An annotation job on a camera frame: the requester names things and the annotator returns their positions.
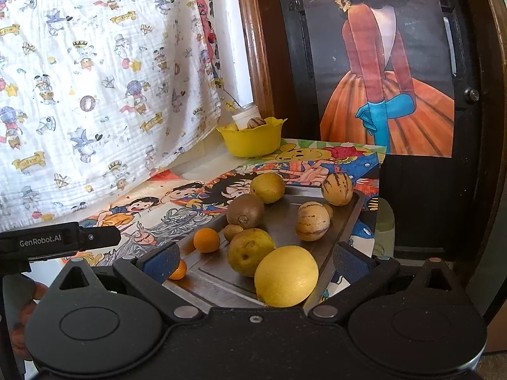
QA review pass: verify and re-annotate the orange kumquat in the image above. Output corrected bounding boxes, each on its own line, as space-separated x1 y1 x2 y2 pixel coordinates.
169 259 187 281
192 228 221 254

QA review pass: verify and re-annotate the orange kumquat front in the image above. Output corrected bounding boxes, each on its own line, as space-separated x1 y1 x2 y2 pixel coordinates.
192 228 221 254

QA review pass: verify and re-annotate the striped pepino melon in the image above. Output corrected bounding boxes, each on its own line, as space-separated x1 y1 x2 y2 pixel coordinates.
295 202 331 242

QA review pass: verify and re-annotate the yellow lemon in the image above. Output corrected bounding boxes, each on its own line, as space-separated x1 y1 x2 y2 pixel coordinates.
254 245 319 308

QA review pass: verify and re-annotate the small brown kiwi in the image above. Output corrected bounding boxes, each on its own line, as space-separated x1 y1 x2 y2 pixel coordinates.
222 224 244 242

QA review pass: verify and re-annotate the green-yellow pear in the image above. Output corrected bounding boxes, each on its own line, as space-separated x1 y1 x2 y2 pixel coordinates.
227 228 276 277

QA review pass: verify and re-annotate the large brown kiwi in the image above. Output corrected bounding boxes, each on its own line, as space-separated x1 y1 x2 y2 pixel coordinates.
226 194 265 229

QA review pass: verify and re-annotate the small brown round fruit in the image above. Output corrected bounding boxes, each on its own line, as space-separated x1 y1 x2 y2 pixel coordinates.
323 203 333 219

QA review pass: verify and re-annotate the person's left hand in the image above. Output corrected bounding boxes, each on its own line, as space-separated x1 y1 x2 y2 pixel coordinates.
6 275 48 361

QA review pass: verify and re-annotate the colourful cartoon poster mat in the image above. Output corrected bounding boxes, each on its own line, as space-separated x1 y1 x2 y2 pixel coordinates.
79 139 385 267

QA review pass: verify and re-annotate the striped pepino on tray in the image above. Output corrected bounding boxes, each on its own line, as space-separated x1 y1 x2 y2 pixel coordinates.
321 173 353 207

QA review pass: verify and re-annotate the dark metal tray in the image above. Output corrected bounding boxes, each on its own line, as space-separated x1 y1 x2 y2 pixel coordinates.
164 186 365 313

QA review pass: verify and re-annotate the green pear on tray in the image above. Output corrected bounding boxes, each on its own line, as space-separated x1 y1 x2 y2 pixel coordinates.
250 173 285 204

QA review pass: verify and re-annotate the yellow plastic bowl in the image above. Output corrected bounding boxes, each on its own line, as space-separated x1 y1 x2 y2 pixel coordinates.
216 117 287 159

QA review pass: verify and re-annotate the white plastic cup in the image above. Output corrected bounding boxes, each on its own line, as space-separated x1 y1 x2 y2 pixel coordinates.
232 103 260 130

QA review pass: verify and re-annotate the white cartoon print cloth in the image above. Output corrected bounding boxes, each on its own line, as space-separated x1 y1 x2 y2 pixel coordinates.
1 0 222 231

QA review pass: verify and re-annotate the girl in orange dress poster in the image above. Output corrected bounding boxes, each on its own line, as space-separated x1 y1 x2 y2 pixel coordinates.
303 0 455 158

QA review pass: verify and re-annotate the dark wooden chair frame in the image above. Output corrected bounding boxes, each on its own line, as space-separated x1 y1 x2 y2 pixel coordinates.
239 0 506 284

